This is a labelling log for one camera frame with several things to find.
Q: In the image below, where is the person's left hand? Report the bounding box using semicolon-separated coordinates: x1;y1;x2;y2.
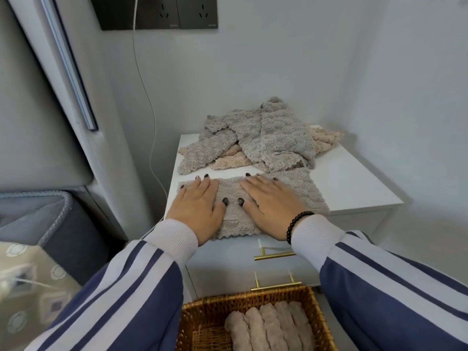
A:
166;174;230;247

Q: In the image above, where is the person's right hand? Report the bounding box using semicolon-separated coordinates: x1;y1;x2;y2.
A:
239;173;310;242

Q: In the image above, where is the single grey towel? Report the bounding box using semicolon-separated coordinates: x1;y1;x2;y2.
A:
178;168;330;240

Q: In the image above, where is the pile of beige grey towels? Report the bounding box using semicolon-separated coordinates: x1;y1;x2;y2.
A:
177;97;345;176

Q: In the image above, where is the orange wicker basket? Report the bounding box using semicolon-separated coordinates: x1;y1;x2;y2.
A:
176;285;339;351

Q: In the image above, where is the single beige towel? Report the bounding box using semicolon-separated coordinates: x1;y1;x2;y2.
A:
244;307;271;351
288;301;316;351
274;301;304;351
258;303;290;351
224;311;253;351

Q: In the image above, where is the person's left forearm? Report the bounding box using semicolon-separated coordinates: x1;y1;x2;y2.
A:
23;219;199;351

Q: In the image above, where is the person's right forearm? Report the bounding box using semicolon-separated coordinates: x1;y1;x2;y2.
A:
291;214;468;351

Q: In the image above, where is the white nightstand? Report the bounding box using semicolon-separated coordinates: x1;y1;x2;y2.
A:
164;133;405;300

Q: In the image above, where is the grey padded headboard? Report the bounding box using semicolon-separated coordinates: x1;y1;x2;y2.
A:
0;0;94;194

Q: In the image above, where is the patterned beige bedspread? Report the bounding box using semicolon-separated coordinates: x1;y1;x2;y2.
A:
0;241;83;351

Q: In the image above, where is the silver headboard trim strip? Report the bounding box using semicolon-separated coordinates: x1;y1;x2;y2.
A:
38;0;99;132

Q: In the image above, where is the black bead bracelet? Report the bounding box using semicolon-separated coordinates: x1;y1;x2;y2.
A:
286;211;316;245

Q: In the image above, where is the long gold drawer handle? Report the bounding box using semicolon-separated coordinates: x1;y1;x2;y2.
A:
254;239;297;262

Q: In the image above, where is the short gold drawer handle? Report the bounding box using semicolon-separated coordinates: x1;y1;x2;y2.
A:
250;272;303;292

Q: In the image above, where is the white charging cable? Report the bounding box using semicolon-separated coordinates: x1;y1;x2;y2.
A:
0;0;170;289

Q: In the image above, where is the narrow black wall socket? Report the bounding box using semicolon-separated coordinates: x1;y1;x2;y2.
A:
175;0;219;30

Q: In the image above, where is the wide black wall socket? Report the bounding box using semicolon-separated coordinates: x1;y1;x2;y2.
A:
89;0;182;32

